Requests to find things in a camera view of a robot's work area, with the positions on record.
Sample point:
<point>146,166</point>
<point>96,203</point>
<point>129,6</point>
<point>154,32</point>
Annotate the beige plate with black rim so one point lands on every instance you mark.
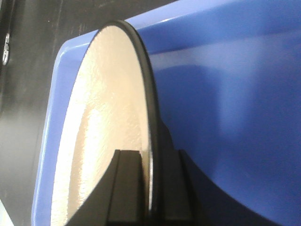
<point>113,105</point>

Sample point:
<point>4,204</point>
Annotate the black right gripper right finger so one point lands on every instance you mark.
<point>173,200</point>

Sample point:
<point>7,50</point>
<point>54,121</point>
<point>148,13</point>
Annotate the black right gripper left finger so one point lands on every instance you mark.
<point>118,198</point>

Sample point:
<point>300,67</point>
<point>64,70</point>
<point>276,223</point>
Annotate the blue plastic tray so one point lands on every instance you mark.
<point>228,81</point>

